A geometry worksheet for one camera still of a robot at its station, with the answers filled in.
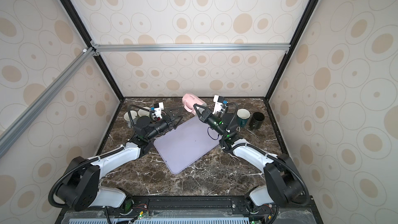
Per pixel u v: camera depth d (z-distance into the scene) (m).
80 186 0.42
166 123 0.70
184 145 0.99
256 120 0.97
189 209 0.73
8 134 0.51
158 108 0.73
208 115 0.66
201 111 0.75
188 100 0.75
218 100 0.69
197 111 0.72
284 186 0.43
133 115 0.98
